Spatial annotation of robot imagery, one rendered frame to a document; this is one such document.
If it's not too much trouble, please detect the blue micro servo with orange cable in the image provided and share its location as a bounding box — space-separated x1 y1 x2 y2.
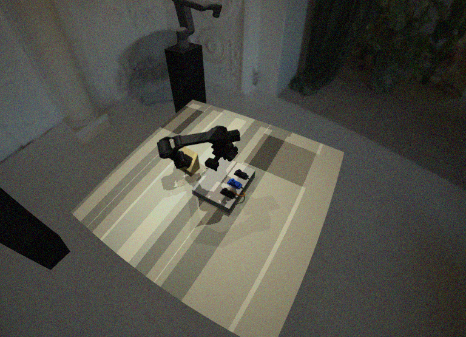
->
227 179 245 197

